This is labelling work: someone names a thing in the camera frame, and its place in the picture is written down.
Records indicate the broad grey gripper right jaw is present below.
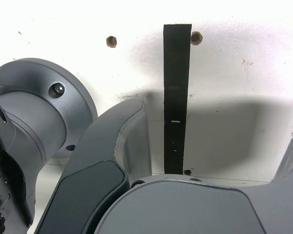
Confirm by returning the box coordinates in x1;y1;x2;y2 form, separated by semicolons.
94;130;293;234

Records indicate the black tape strip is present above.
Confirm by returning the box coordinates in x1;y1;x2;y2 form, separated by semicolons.
163;23;192;175

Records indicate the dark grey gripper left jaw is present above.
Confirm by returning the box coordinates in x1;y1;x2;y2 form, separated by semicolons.
36;97;153;234

